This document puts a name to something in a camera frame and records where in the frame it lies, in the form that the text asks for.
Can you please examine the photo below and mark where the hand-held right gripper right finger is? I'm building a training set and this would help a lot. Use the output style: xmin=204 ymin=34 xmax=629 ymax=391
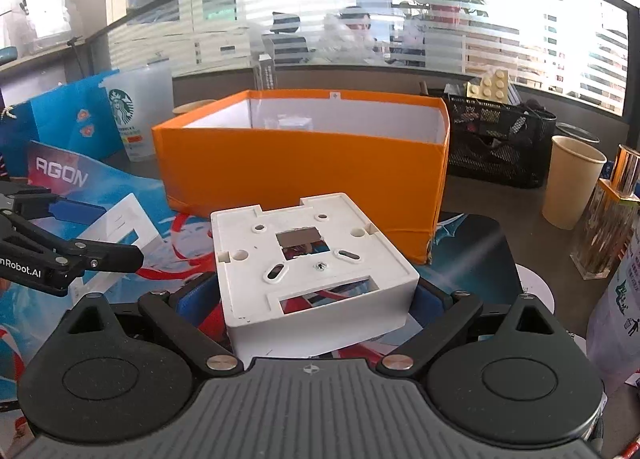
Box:
xmin=375 ymin=283 xmax=557 ymax=375

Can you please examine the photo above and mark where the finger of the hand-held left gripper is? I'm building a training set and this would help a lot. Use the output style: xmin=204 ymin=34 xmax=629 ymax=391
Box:
xmin=0 ymin=183 xmax=108 ymax=228
xmin=0 ymin=211 xmax=146 ymax=274

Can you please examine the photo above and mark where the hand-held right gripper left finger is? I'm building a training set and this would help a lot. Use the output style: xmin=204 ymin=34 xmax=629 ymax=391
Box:
xmin=61 ymin=275 xmax=245 ymax=376

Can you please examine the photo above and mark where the white wall socket panel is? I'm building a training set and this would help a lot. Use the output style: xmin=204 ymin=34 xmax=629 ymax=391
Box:
xmin=71 ymin=193 xmax=169 ymax=286

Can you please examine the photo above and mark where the white socket back box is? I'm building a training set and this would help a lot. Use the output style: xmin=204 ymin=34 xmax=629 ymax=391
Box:
xmin=210 ymin=192 xmax=421 ymax=361

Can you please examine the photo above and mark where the orange cardboard box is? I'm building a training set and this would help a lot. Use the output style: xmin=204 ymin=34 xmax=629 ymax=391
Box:
xmin=151 ymin=89 xmax=451 ymax=266

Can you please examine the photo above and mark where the colourful printed desk mat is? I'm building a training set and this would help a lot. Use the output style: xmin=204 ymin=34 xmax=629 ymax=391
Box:
xmin=0 ymin=139 xmax=523 ymax=459

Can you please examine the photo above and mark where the blue paper bag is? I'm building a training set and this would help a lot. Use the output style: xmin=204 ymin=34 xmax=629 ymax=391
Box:
xmin=0 ymin=70 xmax=127 ymax=176

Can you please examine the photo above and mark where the white round disc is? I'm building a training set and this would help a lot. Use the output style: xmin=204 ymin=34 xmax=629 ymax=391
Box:
xmin=515 ymin=264 xmax=556 ymax=321

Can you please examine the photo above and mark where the translucent plastic cup green logo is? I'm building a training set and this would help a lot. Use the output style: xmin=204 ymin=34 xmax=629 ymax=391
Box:
xmin=101 ymin=64 xmax=174 ymax=162

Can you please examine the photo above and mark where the beige paper cup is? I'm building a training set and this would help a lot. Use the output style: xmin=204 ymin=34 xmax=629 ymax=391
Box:
xmin=542 ymin=135 xmax=609 ymax=231
xmin=172 ymin=99 xmax=217 ymax=116

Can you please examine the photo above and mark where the black mesh desk organizer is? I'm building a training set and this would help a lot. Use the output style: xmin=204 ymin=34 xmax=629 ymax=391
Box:
xmin=442 ymin=93 xmax=557 ymax=189

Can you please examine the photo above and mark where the white packet green print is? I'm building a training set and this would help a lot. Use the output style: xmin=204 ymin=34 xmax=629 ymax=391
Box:
xmin=586 ymin=233 xmax=640 ymax=392

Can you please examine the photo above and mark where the gold glass perfume bottle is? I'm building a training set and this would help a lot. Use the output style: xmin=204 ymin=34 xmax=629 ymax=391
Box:
xmin=570 ymin=144 xmax=640 ymax=281

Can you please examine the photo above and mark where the yellow building block plate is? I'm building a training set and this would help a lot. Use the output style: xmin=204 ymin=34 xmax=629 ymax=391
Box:
xmin=464 ymin=70 xmax=511 ymax=101

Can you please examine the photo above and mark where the small white grey carton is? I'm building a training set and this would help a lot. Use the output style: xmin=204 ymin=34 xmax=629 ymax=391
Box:
xmin=253 ymin=53 xmax=277 ymax=92

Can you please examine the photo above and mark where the black office chair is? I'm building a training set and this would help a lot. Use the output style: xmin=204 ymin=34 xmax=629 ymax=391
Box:
xmin=262 ymin=12 xmax=309 ymax=66

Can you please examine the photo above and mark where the striped frosted glass partition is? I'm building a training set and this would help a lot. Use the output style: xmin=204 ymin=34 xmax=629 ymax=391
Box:
xmin=107 ymin=0 xmax=631 ymax=117

